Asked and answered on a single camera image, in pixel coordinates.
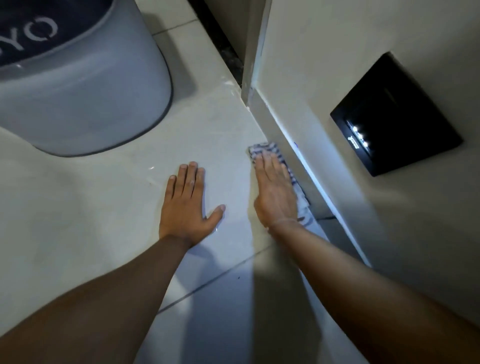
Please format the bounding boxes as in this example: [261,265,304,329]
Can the person's left hand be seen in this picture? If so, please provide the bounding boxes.
[158,161,226,249]

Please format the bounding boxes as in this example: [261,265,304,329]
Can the person's right hand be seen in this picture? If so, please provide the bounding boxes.
[253,151,299,229]

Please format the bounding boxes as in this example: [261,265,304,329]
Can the checkered cleaning cloth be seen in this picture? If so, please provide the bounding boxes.
[248,142,313,228]

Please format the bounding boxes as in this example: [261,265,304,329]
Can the person's left forearm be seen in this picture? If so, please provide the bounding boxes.
[0,235,193,364]

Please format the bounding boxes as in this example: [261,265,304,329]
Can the person's right forearm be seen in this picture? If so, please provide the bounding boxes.
[267,219,480,364]

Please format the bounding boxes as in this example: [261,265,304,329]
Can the grey plastic bin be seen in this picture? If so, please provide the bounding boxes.
[0,0,174,157]

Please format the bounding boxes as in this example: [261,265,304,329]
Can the dark blue mat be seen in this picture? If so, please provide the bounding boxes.
[0,0,114,68]

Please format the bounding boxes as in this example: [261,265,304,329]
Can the white door frame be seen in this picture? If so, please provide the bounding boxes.
[241,0,274,107]

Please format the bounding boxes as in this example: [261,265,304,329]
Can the black wall switch panel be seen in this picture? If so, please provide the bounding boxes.
[330,52,463,177]

